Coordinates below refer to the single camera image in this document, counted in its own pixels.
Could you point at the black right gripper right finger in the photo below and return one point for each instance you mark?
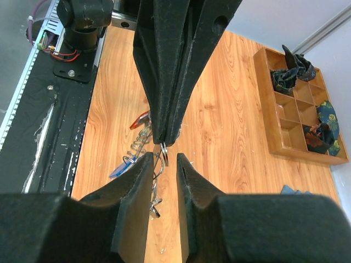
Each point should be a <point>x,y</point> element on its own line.
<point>220,227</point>

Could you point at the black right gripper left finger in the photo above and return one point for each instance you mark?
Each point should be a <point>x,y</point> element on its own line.
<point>55,228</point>

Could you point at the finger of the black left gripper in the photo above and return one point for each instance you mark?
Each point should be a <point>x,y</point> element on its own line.
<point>205,24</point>
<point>157,49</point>

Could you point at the metal disc with keyrings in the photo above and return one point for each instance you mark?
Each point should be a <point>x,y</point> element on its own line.
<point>141,179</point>

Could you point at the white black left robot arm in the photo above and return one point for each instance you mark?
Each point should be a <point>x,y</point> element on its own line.
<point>80,17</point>

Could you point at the blue key tag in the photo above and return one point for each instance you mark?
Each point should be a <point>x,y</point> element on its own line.
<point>127,163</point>

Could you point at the folded blue cloth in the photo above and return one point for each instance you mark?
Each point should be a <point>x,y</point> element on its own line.
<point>286,190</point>

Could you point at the red key tag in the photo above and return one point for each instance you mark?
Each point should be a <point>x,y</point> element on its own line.
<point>143,119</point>

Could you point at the dark rolled cloth middle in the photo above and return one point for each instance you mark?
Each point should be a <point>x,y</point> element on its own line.
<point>284,80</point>

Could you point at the dark rolled cloth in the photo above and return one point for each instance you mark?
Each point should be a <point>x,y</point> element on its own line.
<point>306,71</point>
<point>284,80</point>
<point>319,138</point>

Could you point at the dark rolled cloth left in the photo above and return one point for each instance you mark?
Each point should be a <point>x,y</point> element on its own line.
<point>306,71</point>

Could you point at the wooden compartment tray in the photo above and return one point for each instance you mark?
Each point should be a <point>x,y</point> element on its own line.
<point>285,116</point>

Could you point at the dark rolled cloth right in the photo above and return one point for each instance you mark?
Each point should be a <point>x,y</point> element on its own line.
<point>319,138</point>

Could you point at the blue yellow patterned cloth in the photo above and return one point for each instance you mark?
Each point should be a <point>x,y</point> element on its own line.
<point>326,114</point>

